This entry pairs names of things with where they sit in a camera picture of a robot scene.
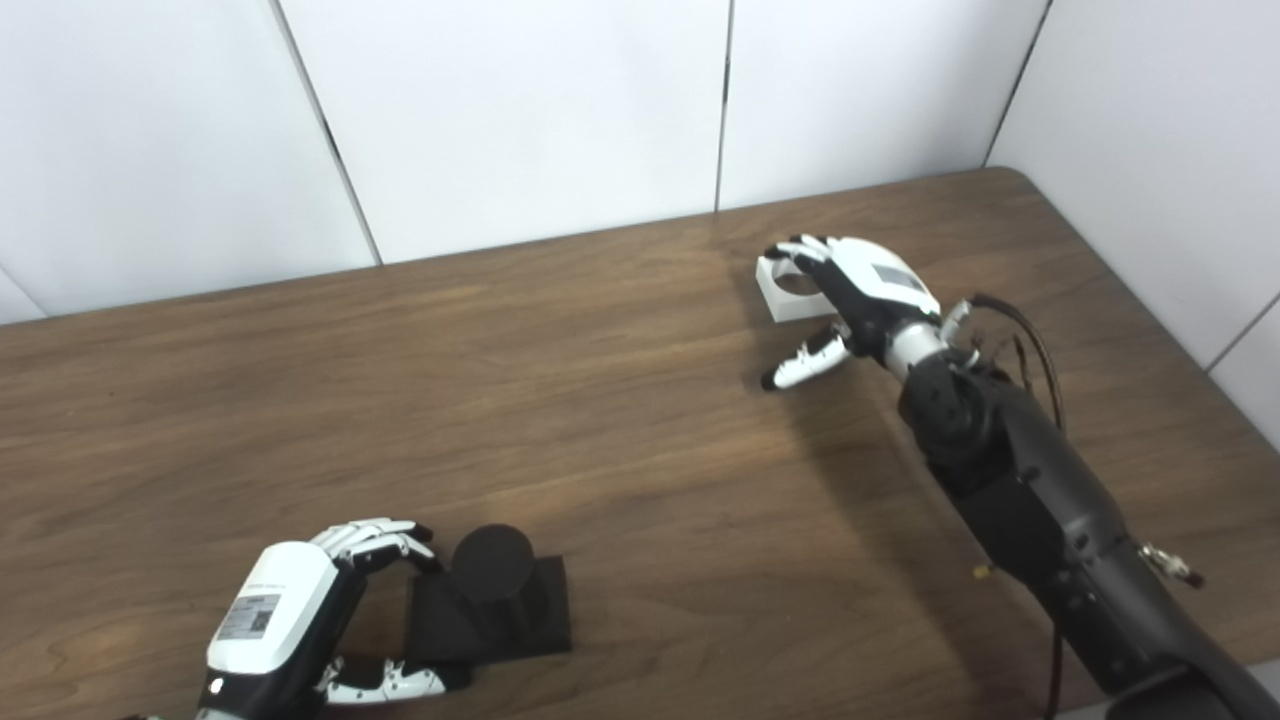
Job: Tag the black peg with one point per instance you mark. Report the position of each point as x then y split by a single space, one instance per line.
495 580

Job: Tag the white square piece with hole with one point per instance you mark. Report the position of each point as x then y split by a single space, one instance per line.
790 305

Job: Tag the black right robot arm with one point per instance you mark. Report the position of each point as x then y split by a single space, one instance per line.
1040 500

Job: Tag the white and black right hand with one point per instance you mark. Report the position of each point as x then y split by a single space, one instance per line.
875 285

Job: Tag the white and black left hand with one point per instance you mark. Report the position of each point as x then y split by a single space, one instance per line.
270 610

